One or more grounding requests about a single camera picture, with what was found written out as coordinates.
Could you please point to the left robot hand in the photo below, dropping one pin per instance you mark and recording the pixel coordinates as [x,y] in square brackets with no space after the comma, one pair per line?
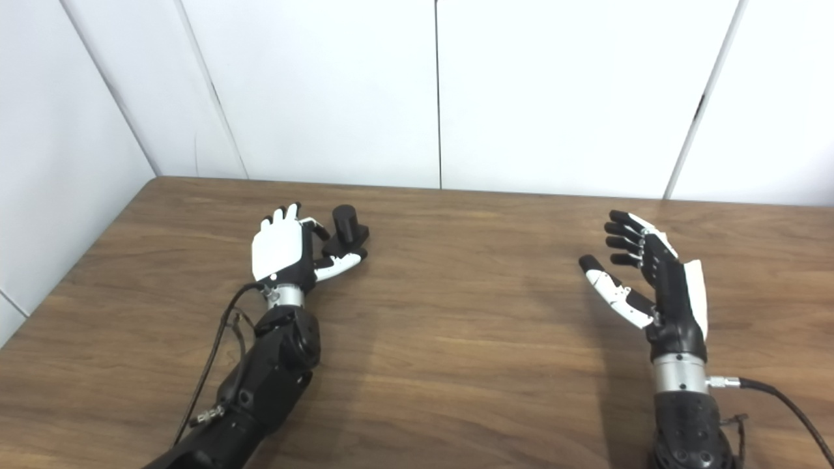
[280,251]

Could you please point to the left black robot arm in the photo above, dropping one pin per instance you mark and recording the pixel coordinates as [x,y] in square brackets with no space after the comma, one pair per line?
[267,384]

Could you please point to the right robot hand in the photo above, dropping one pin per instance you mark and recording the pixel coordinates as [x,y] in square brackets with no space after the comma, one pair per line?
[677,299]

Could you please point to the black peg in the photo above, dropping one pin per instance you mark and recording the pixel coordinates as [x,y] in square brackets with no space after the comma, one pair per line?
[345,228]

